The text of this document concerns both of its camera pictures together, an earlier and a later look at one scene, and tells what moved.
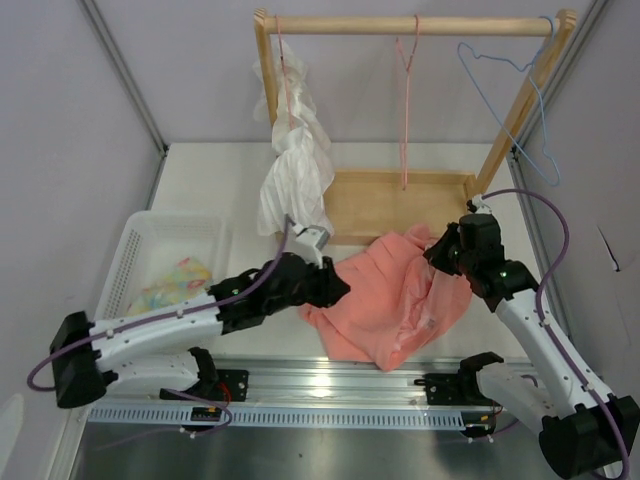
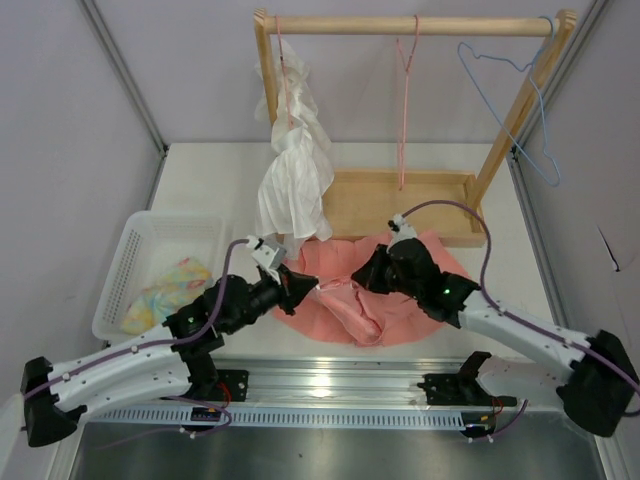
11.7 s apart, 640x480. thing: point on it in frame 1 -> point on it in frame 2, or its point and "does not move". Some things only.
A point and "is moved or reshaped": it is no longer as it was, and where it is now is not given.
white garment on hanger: x=302 y=169 does not move
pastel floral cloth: x=182 y=281 does not move
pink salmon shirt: x=386 y=302 is moved or reshaped
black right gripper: x=436 y=254 -> x=370 y=274
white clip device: x=478 y=206 -> x=400 y=230
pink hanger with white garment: x=285 y=77 does not move
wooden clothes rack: x=376 y=203 does not move
